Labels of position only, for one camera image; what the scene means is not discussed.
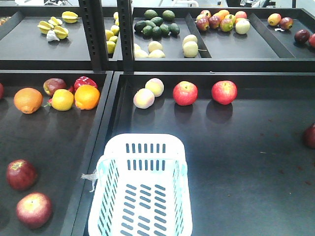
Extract pale peach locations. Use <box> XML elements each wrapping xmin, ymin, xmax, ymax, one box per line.
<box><xmin>145</xmin><ymin>78</ymin><xmax>164</xmax><ymax>97</ymax></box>
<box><xmin>133</xmin><ymin>88</ymin><xmax>155</xmax><ymax>109</ymax></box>

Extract dark red apple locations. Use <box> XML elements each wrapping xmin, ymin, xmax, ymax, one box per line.
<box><xmin>16</xmin><ymin>192</ymin><xmax>53</xmax><ymax>229</ymax></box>
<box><xmin>6</xmin><ymin>159</ymin><xmax>38</xmax><ymax>191</ymax></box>

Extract white garlic bulb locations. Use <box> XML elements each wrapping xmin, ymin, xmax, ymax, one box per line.
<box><xmin>46</xmin><ymin>30</ymin><xmax>60</xmax><ymax>42</ymax></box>

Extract orange fruit left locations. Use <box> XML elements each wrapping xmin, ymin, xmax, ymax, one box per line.
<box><xmin>13</xmin><ymin>88</ymin><xmax>43</xmax><ymax>114</ymax></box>

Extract dark red apple upper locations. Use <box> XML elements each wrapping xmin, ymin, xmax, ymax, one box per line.
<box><xmin>6</xmin><ymin>159</ymin><xmax>38</xmax><ymax>191</ymax></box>

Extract pale peach rear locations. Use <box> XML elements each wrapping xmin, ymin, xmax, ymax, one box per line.
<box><xmin>145</xmin><ymin>78</ymin><xmax>164</xmax><ymax>97</ymax></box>

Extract red apple centre rear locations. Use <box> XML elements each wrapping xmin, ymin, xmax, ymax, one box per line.
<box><xmin>173</xmin><ymin>81</ymin><xmax>198</xmax><ymax>106</ymax></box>

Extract dark red apple lower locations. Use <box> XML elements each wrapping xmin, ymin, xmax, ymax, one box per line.
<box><xmin>16</xmin><ymin>192</ymin><xmax>53</xmax><ymax>229</ymax></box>

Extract yellow round fruit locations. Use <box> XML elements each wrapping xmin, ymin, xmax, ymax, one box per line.
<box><xmin>51</xmin><ymin>89</ymin><xmax>74</xmax><ymax>111</ymax></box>

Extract pale peach front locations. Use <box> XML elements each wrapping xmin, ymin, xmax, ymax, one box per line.
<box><xmin>133</xmin><ymin>88</ymin><xmax>155</xmax><ymax>109</ymax></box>

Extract orange fruit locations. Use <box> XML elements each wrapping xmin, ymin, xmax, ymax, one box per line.
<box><xmin>74</xmin><ymin>85</ymin><xmax>100</xmax><ymax>110</ymax></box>
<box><xmin>13</xmin><ymin>88</ymin><xmax>43</xmax><ymax>114</ymax></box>

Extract red bell pepper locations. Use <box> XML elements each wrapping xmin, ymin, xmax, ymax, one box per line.
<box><xmin>74</xmin><ymin>76</ymin><xmax>98</xmax><ymax>91</ymax></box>

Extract black wooden display stand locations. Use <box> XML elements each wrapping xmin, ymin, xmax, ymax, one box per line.
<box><xmin>0</xmin><ymin>6</ymin><xmax>315</xmax><ymax>236</ymax></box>

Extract light blue plastic basket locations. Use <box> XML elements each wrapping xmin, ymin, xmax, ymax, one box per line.
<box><xmin>88</xmin><ymin>133</ymin><xmax>192</xmax><ymax>236</ymax></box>

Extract red apple right rear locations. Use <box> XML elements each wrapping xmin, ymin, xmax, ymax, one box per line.
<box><xmin>211</xmin><ymin>80</ymin><xmax>238</xmax><ymax>105</ymax></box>

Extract red green apple rear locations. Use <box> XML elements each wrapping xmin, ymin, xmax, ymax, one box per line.
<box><xmin>43</xmin><ymin>78</ymin><xmax>67</xmax><ymax>96</ymax></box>

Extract orange fruit right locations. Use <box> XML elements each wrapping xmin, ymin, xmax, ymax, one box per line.
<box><xmin>74</xmin><ymin>85</ymin><xmax>100</xmax><ymax>110</ymax></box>

